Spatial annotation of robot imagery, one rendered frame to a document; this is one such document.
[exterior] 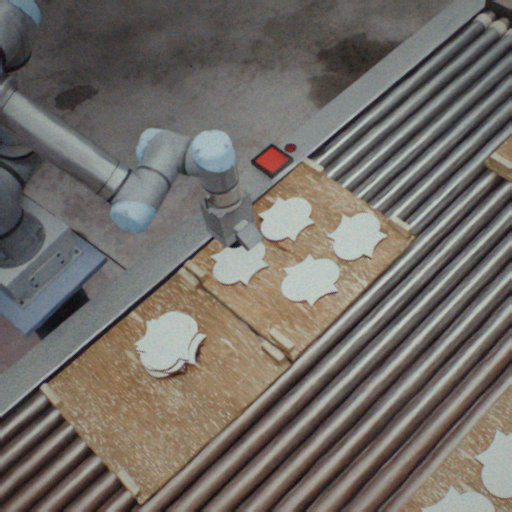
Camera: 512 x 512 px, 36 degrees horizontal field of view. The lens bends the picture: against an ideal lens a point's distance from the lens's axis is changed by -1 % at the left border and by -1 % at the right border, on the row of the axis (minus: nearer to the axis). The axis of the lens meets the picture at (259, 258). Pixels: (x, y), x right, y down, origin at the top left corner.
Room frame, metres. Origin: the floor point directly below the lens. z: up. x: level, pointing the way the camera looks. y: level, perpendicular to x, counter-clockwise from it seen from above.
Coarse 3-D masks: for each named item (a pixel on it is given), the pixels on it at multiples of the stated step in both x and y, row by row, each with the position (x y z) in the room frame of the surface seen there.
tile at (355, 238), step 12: (360, 216) 1.06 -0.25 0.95; (372, 216) 1.05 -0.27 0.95; (348, 228) 1.03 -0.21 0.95; (360, 228) 1.03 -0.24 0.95; (372, 228) 1.02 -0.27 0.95; (336, 240) 1.01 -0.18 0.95; (348, 240) 1.00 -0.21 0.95; (360, 240) 0.99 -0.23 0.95; (372, 240) 0.99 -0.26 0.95; (336, 252) 0.98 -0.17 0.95; (348, 252) 0.97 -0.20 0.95; (360, 252) 0.96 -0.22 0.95; (372, 252) 0.96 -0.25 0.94
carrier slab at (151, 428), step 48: (240, 336) 0.82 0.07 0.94; (48, 384) 0.79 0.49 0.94; (96, 384) 0.77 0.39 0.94; (144, 384) 0.75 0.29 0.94; (192, 384) 0.73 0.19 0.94; (240, 384) 0.71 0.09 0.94; (96, 432) 0.66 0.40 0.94; (144, 432) 0.64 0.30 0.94; (192, 432) 0.63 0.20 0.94; (144, 480) 0.55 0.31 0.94
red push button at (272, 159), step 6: (270, 150) 1.33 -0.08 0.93; (276, 150) 1.32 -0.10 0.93; (264, 156) 1.31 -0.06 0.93; (270, 156) 1.31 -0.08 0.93; (276, 156) 1.30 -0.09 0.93; (282, 156) 1.30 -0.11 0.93; (258, 162) 1.30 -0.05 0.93; (264, 162) 1.29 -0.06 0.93; (270, 162) 1.29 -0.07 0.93; (276, 162) 1.28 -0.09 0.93; (282, 162) 1.28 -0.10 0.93; (270, 168) 1.27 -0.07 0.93; (276, 168) 1.27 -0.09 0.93
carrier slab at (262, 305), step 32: (288, 192) 1.18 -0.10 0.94; (320, 192) 1.16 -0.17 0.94; (256, 224) 1.10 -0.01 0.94; (320, 224) 1.07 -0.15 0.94; (384, 224) 1.03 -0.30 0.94; (288, 256) 1.00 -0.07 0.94; (320, 256) 0.98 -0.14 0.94; (384, 256) 0.95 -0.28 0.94; (224, 288) 0.95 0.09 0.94; (256, 288) 0.93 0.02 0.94; (352, 288) 0.88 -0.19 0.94; (256, 320) 0.85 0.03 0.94; (288, 320) 0.84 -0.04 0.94; (320, 320) 0.82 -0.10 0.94
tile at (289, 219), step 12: (276, 204) 1.14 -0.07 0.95; (288, 204) 1.13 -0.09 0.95; (300, 204) 1.13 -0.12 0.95; (264, 216) 1.11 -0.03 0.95; (276, 216) 1.11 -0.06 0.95; (288, 216) 1.10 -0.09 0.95; (300, 216) 1.09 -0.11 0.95; (264, 228) 1.08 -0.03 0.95; (276, 228) 1.07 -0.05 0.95; (288, 228) 1.07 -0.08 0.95; (300, 228) 1.06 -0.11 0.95; (276, 240) 1.04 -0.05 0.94
